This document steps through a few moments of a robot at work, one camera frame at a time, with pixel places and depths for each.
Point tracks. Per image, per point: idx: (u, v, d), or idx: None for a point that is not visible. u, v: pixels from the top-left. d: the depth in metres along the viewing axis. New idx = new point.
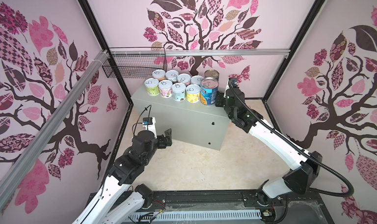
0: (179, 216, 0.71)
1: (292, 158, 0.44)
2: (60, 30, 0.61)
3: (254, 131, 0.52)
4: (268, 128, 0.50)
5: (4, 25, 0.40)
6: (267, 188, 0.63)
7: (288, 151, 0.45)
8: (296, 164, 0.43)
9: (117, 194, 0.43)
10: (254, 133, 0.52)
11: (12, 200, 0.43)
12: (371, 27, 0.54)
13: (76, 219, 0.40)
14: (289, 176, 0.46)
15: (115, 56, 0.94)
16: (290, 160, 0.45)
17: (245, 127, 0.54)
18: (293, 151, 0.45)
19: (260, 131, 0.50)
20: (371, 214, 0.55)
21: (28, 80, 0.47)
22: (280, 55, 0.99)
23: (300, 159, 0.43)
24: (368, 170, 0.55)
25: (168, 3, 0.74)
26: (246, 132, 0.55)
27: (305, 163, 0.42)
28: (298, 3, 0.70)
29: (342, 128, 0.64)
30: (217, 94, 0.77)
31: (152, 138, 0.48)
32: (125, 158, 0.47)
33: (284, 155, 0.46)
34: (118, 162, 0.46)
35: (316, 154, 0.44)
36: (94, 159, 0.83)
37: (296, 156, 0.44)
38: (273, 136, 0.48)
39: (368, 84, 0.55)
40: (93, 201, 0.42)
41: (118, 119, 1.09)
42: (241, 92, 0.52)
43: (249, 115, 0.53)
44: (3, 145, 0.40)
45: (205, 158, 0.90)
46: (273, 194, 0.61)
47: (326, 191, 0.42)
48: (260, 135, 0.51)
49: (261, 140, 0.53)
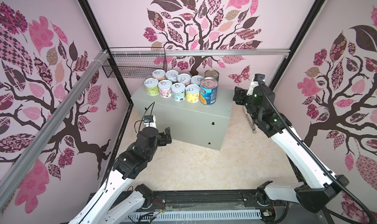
0: (179, 216, 0.71)
1: (314, 178, 0.41)
2: (60, 30, 0.61)
3: (276, 138, 0.48)
4: (296, 139, 0.45)
5: (4, 25, 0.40)
6: (268, 188, 0.64)
7: (312, 168, 0.41)
8: (318, 184, 0.40)
9: (120, 188, 0.44)
10: (276, 139, 0.48)
11: (12, 200, 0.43)
12: (371, 27, 0.54)
13: (80, 212, 0.40)
14: (304, 192, 0.45)
15: (115, 56, 0.94)
16: (311, 178, 0.42)
17: (269, 132, 0.48)
18: (319, 169, 0.41)
19: (285, 140, 0.45)
20: (372, 214, 0.55)
21: (28, 80, 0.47)
22: (280, 55, 0.99)
23: (324, 181, 0.39)
24: (368, 170, 0.55)
25: (168, 3, 0.74)
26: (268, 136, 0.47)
27: (329, 186, 0.39)
28: (298, 3, 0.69)
29: (342, 128, 0.64)
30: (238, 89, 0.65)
31: (156, 134, 0.49)
32: (128, 153, 0.48)
33: (307, 172, 0.43)
34: (121, 157, 0.46)
35: (344, 178, 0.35)
36: (94, 159, 0.83)
37: (321, 176, 0.40)
38: (298, 149, 0.43)
39: (368, 84, 0.55)
40: (97, 194, 0.41)
41: (118, 119, 1.09)
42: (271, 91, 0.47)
43: (276, 119, 0.48)
44: (3, 144, 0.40)
45: (205, 158, 0.90)
46: (274, 196, 0.61)
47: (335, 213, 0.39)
48: (284, 144, 0.46)
49: (282, 148, 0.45)
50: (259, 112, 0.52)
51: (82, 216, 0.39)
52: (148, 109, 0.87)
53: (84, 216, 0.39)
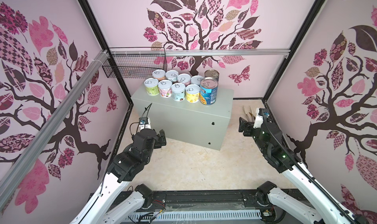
0: (179, 216, 0.71)
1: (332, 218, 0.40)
2: (60, 30, 0.61)
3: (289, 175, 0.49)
4: (307, 176, 0.46)
5: (4, 25, 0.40)
6: (272, 195, 0.63)
7: (329, 207, 0.41)
8: None
9: (116, 191, 0.43)
10: (288, 176, 0.49)
11: (12, 200, 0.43)
12: (371, 27, 0.54)
13: (76, 217, 0.39)
14: None
15: (115, 56, 0.94)
16: (330, 218, 0.41)
17: (279, 168, 0.51)
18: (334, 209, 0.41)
19: (296, 177, 0.47)
20: (371, 214, 0.55)
21: (28, 80, 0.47)
22: (280, 55, 1.00)
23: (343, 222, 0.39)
24: (368, 170, 0.55)
25: (168, 3, 0.74)
26: (280, 173, 0.52)
27: None
28: (298, 3, 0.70)
29: (342, 128, 0.64)
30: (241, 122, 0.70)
31: (153, 135, 0.49)
32: (124, 155, 0.46)
33: (324, 211, 0.42)
34: (116, 159, 0.45)
35: (364, 219, 0.39)
36: (94, 159, 0.83)
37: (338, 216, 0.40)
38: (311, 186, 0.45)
39: (368, 84, 0.55)
40: (93, 199, 0.41)
41: (118, 119, 1.09)
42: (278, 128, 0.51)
43: (285, 155, 0.50)
44: (3, 144, 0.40)
45: (205, 158, 0.90)
46: (276, 202, 0.62)
47: None
48: (297, 181, 0.47)
49: (297, 185, 0.48)
50: (268, 149, 0.56)
51: (78, 220, 0.39)
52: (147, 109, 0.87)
53: (79, 220, 0.39)
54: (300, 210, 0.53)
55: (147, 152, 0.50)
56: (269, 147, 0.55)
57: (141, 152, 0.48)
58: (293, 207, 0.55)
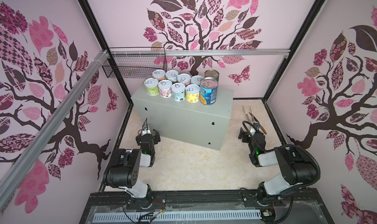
0: (179, 216, 0.71)
1: (276, 157, 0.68)
2: (60, 30, 0.61)
3: (263, 162, 0.68)
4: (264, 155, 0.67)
5: (4, 25, 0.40)
6: (266, 182, 0.66)
7: (274, 155, 0.59)
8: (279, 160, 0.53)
9: (147, 163, 0.66)
10: (262, 162, 0.68)
11: (12, 200, 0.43)
12: (371, 27, 0.54)
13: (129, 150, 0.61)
14: (284, 172, 0.50)
15: (115, 56, 0.94)
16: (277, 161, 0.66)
17: (257, 164, 0.73)
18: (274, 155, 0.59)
19: (264, 158, 0.67)
20: (371, 214, 0.55)
21: (28, 80, 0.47)
22: (280, 55, 1.00)
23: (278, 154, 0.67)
24: (368, 170, 0.55)
25: (168, 3, 0.74)
26: (257, 166, 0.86)
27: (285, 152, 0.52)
28: (299, 3, 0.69)
29: (342, 128, 0.64)
30: (240, 133, 0.89)
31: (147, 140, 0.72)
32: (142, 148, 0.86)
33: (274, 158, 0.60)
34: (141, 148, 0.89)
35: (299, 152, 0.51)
36: (94, 159, 0.83)
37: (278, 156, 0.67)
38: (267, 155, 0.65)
39: (368, 84, 0.55)
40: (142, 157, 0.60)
41: (118, 119, 1.09)
42: (260, 138, 0.72)
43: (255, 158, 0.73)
44: (3, 145, 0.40)
45: (205, 158, 0.90)
46: (272, 191, 0.62)
47: (304, 174, 0.46)
48: (264, 160, 0.67)
49: (268, 163, 0.65)
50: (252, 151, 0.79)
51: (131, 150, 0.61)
52: (158, 114, 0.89)
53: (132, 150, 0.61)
54: (282, 177, 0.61)
55: (149, 147, 0.73)
56: (253, 151, 0.78)
57: (150, 148, 0.74)
58: (278, 178, 0.57)
